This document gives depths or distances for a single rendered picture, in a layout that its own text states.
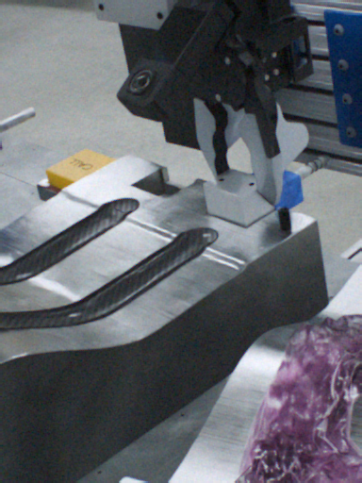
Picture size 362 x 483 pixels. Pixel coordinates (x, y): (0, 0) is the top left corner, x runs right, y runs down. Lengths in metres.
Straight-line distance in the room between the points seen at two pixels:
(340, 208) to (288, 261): 1.88
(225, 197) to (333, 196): 1.92
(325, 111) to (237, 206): 0.52
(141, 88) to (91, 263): 0.18
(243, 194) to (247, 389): 0.24
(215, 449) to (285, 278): 0.25
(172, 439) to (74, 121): 2.73
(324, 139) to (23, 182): 0.39
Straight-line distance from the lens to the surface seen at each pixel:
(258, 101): 1.02
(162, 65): 1.00
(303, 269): 1.08
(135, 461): 0.99
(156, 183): 1.21
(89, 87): 3.90
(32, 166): 1.50
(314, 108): 1.59
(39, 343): 0.93
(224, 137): 1.11
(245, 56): 1.02
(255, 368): 0.89
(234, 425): 0.86
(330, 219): 2.90
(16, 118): 1.28
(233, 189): 1.08
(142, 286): 1.04
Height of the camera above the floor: 1.41
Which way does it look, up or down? 29 degrees down
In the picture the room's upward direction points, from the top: 12 degrees counter-clockwise
